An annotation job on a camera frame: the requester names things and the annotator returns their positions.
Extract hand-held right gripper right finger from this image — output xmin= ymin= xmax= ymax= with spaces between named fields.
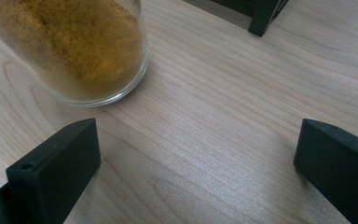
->
xmin=293 ymin=119 xmax=358 ymax=224

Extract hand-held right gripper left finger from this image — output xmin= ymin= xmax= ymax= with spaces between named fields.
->
xmin=6 ymin=118 xmax=103 ymax=224

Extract glass jar of yellow powder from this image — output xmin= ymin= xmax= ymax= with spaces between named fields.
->
xmin=0 ymin=0 xmax=151 ymax=108

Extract black metal two-tier rack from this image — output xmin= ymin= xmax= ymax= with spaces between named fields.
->
xmin=182 ymin=0 xmax=290 ymax=37

